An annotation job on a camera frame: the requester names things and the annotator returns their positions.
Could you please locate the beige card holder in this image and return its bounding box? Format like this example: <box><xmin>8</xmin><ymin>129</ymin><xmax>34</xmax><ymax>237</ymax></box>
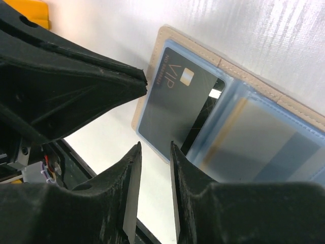
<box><xmin>132</xmin><ymin>26</ymin><xmax>324</xmax><ymax>185</ymax></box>

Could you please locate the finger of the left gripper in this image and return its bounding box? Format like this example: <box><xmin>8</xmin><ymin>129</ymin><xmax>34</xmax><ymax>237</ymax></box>
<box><xmin>1</xmin><ymin>2</ymin><xmax>147</xmax><ymax>144</ymax></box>

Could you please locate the yellow plastic bin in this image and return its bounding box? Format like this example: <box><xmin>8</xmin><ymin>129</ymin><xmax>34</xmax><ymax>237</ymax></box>
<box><xmin>24</xmin><ymin>1</ymin><xmax>51</xmax><ymax>30</ymax></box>

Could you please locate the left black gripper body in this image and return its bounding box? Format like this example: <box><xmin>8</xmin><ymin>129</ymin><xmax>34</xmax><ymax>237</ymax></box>
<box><xmin>1</xmin><ymin>122</ymin><xmax>66</xmax><ymax>188</ymax></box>

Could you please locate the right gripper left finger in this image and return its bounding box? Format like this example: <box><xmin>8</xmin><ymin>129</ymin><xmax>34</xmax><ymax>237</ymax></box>
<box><xmin>1</xmin><ymin>143</ymin><xmax>142</xmax><ymax>243</ymax></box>

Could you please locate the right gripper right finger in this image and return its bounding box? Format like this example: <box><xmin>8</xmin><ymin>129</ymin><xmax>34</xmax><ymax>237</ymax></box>
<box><xmin>170</xmin><ymin>143</ymin><xmax>324</xmax><ymax>243</ymax></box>

